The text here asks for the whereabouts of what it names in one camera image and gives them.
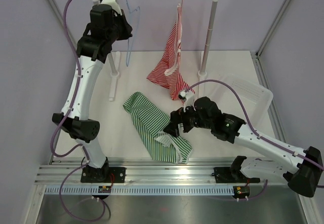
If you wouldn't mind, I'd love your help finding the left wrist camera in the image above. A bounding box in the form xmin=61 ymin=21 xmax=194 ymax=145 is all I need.
xmin=100 ymin=0 xmax=123 ymax=15

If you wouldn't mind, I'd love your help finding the clear plastic basket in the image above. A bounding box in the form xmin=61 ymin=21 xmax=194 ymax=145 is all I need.
xmin=202 ymin=73 xmax=274 ymax=146

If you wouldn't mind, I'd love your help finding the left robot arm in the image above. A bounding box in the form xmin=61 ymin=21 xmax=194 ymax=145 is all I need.
xmin=52 ymin=4 xmax=132 ymax=183

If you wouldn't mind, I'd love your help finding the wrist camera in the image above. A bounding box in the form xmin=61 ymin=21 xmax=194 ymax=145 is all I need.
xmin=100 ymin=0 xmax=123 ymax=15
xmin=178 ymin=89 xmax=195 ymax=112

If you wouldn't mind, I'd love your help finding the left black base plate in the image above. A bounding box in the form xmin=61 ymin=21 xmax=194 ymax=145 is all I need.
xmin=80 ymin=167 xmax=126 ymax=184

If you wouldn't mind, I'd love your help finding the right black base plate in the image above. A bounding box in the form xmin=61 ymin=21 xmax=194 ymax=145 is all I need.
xmin=212 ymin=167 xmax=261 ymax=184

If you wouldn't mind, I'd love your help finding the white clothes rack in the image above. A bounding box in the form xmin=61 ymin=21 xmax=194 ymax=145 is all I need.
xmin=87 ymin=0 xmax=223 ymax=102

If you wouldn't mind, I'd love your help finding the red striped tank top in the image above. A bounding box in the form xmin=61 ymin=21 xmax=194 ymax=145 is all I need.
xmin=147 ymin=4 xmax=189 ymax=100

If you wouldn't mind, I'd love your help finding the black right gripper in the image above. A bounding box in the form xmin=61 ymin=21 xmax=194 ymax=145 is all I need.
xmin=164 ymin=100 xmax=213 ymax=138

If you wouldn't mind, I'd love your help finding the aluminium mounting rail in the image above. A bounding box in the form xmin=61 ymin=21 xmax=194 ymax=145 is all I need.
xmin=34 ymin=158 xmax=311 ymax=186

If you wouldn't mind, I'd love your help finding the white slotted cable duct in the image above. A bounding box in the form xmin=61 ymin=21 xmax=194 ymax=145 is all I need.
xmin=45 ymin=185 xmax=234 ymax=196

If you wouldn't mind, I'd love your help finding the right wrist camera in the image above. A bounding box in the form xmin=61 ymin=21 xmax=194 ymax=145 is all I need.
xmin=178 ymin=89 xmax=195 ymax=112

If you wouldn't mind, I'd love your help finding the blue wire hanger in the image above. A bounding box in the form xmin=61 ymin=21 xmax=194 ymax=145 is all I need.
xmin=125 ymin=0 xmax=141 ymax=67

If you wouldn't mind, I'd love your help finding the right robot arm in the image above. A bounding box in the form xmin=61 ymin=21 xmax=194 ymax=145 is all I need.
xmin=163 ymin=97 xmax=323 ymax=198

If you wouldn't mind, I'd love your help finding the green striped tank top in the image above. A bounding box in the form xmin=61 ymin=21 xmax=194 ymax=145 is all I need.
xmin=123 ymin=92 xmax=193 ymax=164

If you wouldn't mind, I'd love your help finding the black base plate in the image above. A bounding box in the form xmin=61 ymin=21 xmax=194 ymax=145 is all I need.
xmin=80 ymin=167 xmax=126 ymax=184
xmin=212 ymin=167 xmax=261 ymax=184

